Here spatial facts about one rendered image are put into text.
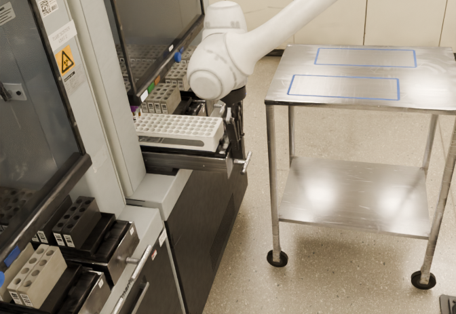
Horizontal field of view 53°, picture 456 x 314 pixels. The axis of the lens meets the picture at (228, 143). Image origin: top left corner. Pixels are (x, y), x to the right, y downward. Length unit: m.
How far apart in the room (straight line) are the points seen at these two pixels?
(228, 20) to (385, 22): 2.53
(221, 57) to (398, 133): 2.00
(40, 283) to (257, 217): 1.41
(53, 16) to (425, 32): 2.94
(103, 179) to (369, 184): 1.19
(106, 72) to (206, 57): 0.29
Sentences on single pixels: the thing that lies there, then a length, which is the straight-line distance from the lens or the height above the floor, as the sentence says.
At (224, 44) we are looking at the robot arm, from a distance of 0.96.
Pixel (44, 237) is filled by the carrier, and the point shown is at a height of 0.85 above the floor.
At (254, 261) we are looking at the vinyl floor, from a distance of 2.05.
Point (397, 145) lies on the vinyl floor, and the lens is 2.73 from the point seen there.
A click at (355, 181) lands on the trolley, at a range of 2.01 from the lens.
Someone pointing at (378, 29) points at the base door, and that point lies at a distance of 3.56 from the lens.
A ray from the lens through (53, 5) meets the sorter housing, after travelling 0.98.
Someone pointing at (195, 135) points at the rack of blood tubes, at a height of 0.87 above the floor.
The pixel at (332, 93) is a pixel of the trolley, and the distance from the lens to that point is 1.52.
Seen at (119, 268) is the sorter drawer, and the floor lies 0.76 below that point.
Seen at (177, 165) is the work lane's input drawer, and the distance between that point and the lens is 1.33.
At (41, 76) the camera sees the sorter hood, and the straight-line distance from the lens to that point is 0.92.
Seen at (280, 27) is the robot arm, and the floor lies 1.21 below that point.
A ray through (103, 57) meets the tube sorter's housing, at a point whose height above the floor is 1.14.
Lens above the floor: 1.56
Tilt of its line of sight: 35 degrees down
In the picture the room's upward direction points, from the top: 7 degrees counter-clockwise
